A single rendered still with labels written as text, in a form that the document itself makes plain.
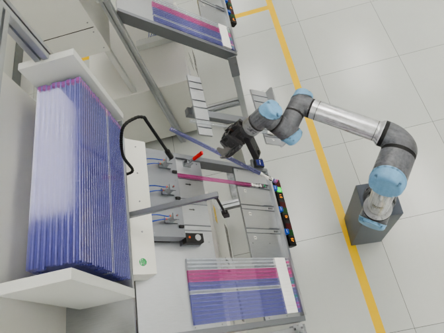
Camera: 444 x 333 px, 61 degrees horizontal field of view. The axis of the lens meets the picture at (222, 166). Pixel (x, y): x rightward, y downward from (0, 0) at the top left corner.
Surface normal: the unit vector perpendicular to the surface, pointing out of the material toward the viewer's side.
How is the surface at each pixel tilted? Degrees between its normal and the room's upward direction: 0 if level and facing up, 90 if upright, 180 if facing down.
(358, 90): 0
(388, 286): 0
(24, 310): 90
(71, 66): 90
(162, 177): 45
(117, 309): 0
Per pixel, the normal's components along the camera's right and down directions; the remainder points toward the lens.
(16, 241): 0.97, -0.23
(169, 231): 0.55, -0.47
